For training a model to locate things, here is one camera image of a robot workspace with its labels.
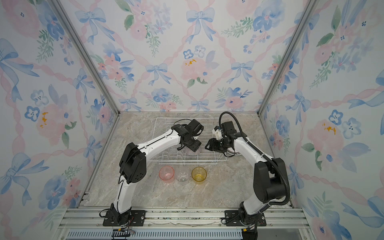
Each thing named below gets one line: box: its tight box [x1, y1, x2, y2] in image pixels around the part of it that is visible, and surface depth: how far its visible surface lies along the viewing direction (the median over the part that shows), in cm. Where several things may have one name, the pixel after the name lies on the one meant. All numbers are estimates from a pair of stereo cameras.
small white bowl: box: [186, 147, 201, 156], surface depth 95 cm
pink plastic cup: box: [159, 165, 175, 184], surface depth 86 cm
